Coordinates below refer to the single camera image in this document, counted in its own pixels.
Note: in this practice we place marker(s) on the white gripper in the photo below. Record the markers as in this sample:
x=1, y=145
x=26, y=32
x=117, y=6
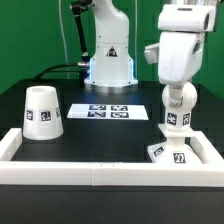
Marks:
x=179, y=57

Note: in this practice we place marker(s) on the white lamp bulb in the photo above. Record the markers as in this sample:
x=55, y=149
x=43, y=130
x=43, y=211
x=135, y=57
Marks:
x=179, y=102

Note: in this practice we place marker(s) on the white lamp base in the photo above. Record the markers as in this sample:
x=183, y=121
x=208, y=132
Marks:
x=174, y=151

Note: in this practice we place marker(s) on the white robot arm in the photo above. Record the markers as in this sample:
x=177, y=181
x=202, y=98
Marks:
x=111, y=67

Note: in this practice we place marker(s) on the white lamp shade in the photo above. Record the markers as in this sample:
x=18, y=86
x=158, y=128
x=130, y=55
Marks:
x=42, y=117

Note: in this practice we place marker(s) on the white marker sheet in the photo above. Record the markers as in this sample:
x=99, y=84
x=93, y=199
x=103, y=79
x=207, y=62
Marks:
x=107, y=111

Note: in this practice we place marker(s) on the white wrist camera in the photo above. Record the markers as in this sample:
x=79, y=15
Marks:
x=187, y=18

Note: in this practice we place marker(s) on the white U-shaped frame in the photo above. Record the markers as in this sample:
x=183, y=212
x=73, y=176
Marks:
x=210, y=173

